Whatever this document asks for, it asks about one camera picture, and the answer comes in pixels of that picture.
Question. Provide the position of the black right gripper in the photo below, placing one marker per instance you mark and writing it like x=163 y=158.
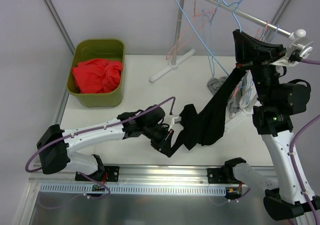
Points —
x=261 y=60

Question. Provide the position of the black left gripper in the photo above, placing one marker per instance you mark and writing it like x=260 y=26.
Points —
x=161 y=142

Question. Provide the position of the black tank top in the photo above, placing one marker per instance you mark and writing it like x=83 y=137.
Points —
x=208 y=126

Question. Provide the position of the grey tank top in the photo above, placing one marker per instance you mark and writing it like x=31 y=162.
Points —
x=233 y=104

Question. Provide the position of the red tank top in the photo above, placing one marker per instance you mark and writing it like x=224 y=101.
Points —
x=97 y=76

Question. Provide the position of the light blue wire hanger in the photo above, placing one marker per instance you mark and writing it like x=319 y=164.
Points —
x=207 y=21

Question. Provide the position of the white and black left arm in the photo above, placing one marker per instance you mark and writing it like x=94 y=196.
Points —
x=59 y=148

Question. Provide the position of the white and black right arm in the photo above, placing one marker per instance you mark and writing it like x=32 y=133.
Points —
x=291 y=196

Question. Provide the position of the white garment on rack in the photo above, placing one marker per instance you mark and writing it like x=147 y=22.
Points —
x=246 y=91

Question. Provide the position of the silver and white clothes rack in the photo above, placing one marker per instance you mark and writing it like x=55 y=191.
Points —
x=245 y=112

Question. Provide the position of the olive green plastic basket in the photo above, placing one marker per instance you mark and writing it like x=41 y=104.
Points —
x=110 y=49

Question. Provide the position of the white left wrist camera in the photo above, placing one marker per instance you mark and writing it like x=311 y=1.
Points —
x=174 y=119

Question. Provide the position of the aluminium frame rail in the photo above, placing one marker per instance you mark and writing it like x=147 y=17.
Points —
x=164 y=175

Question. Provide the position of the white slotted cable duct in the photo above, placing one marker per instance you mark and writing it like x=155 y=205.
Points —
x=131 y=189

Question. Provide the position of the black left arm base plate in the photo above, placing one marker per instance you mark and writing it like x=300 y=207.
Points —
x=110 y=173

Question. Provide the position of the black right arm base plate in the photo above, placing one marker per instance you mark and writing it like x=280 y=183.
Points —
x=221 y=176

